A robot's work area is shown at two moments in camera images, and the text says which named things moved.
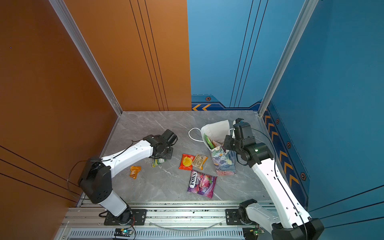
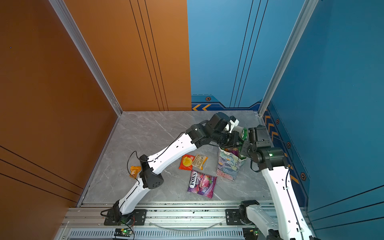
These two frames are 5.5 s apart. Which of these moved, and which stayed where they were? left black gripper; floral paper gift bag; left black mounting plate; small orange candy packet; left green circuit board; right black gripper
Moved: floral paper gift bag; left black gripper
Stayed: left green circuit board; left black mounting plate; small orange candy packet; right black gripper
